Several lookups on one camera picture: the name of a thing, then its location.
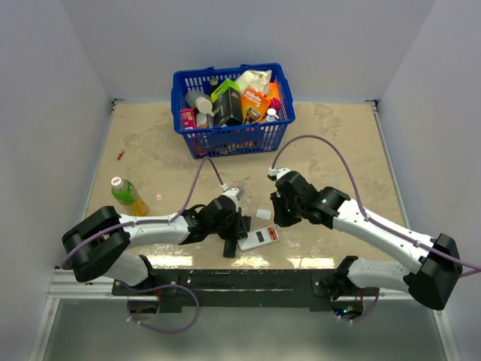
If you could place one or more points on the grey white bottle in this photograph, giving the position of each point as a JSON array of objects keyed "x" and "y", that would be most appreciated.
[{"x": 199, "y": 101}]

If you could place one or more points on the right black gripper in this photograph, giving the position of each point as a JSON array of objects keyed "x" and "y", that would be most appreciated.
[{"x": 280, "y": 219}]

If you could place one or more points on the pink packet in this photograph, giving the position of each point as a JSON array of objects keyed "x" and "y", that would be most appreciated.
[{"x": 188, "y": 120}]

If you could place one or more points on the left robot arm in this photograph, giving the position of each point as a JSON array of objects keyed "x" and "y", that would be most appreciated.
[{"x": 97, "y": 246}]

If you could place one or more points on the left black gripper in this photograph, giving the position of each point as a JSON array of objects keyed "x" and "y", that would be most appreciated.
[{"x": 237, "y": 232}]

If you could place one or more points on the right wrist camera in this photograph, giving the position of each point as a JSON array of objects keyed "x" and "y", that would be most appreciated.
[{"x": 274, "y": 174}]

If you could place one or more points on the orange label bottle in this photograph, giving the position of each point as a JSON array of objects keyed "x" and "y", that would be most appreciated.
[{"x": 203, "y": 121}]

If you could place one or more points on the blue plastic basket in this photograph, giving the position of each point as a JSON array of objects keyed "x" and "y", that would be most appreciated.
[{"x": 230, "y": 140}]

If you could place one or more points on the white pump bottle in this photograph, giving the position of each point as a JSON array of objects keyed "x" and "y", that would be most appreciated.
[{"x": 271, "y": 115}]

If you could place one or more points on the green orange drink bottle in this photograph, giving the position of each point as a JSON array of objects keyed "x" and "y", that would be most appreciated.
[{"x": 127, "y": 195}]

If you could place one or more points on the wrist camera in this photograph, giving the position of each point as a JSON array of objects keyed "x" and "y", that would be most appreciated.
[
  {"x": 233, "y": 193},
  {"x": 274, "y": 174}
]

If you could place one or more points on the crumpled white paper bag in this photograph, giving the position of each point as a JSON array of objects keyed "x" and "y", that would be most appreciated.
[{"x": 254, "y": 79}]

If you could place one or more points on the orange Gillette razor box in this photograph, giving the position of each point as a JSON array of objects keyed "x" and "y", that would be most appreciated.
[{"x": 254, "y": 106}]

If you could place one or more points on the black battery cover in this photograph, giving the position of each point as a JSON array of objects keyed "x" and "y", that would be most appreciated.
[{"x": 246, "y": 221}]

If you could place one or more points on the white red remote control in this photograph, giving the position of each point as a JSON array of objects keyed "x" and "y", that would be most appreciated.
[{"x": 259, "y": 238}]

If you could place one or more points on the black remote control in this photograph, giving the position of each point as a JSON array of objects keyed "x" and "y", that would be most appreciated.
[{"x": 229, "y": 250}]

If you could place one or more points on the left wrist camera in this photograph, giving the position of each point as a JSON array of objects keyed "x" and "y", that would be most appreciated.
[{"x": 233, "y": 193}]

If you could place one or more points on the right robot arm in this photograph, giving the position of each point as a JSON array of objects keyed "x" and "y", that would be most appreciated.
[{"x": 426, "y": 268}]

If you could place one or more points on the white battery cover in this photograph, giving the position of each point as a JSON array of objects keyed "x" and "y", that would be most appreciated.
[{"x": 263, "y": 213}]

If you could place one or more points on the black green carton box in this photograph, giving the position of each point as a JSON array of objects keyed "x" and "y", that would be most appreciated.
[{"x": 226, "y": 100}]

